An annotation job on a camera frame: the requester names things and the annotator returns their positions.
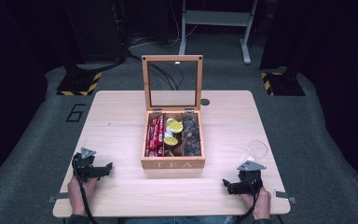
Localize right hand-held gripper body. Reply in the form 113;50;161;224
232;161;268;196

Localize person's left hand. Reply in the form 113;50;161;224
66;175;99;217

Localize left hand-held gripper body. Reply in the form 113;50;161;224
71;147;106;183

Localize pile of dark tea bags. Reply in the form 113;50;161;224
181;113;202;157

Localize grey table clamp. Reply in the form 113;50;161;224
47;191;70;204
273;189;297;204

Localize white metal desk frame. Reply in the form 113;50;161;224
178;0;259;65

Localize black stand base striped edge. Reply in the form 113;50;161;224
56;63;103;97
259;66;306;97

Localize wooden tea box with glass lid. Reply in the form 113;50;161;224
140;54;206;170

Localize clear glass cup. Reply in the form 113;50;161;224
246;139;269;163

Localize person's right hand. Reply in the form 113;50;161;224
240;186;272;220

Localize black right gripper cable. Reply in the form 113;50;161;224
235;183;261;224

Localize bundle of floor cables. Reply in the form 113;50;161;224
126;29;200;91

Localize row of red packets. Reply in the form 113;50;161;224
145;114;165;158

